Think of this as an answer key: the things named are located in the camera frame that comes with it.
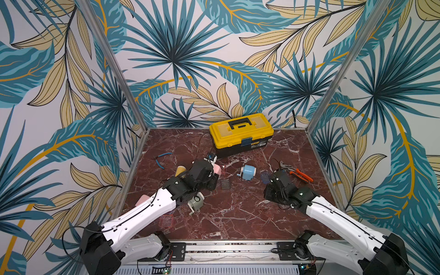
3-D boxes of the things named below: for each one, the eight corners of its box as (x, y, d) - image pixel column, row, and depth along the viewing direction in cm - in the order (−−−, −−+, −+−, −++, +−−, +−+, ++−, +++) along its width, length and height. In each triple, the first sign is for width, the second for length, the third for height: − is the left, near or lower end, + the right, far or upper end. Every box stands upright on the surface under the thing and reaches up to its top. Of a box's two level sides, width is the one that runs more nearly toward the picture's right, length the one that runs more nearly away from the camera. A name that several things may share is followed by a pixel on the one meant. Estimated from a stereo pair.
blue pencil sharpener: (238, 176, 99) (239, 169, 93) (243, 169, 102) (244, 161, 96) (250, 183, 97) (253, 176, 90) (255, 175, 100) (258, 168, 94)
